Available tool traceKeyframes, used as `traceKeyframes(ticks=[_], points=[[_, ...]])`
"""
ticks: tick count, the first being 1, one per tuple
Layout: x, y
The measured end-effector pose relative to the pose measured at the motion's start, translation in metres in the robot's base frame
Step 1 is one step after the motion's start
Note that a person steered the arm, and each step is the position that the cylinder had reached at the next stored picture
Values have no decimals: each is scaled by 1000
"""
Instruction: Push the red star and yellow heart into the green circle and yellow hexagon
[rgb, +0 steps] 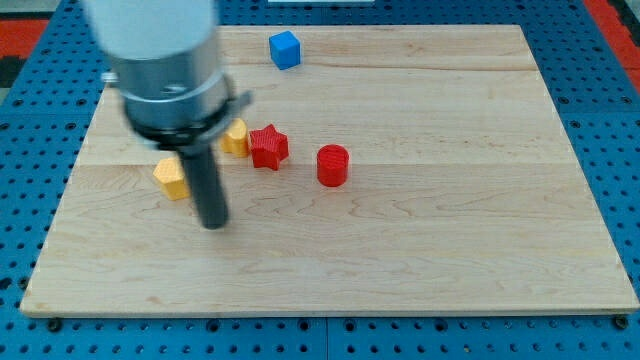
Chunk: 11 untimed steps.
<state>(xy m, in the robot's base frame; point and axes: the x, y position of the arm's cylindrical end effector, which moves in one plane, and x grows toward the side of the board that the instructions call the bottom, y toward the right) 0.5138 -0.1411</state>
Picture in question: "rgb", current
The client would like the red cylinder block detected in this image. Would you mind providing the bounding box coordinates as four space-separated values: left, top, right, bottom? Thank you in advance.
316 144 350 187

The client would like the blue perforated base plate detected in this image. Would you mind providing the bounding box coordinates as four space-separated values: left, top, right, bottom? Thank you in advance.
1 0 639 359

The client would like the yellow hexagon block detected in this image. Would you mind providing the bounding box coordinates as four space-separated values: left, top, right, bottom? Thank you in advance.
153 157 190 201

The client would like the blue cube block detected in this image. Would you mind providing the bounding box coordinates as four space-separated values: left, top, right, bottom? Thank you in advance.
269 30 301 70

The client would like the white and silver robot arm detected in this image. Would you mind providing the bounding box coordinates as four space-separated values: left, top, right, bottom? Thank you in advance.
82 0 251 229

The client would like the light wooden board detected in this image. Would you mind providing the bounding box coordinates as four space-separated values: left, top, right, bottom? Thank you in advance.
21 25 639 318

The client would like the yellow heart block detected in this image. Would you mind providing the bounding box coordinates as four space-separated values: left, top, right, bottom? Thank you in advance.
219 118 250 158

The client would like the red star block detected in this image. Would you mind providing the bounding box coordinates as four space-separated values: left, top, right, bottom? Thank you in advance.
249 124 289 171

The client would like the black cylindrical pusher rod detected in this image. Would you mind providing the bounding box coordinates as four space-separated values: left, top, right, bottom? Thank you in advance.
178 145 229 230

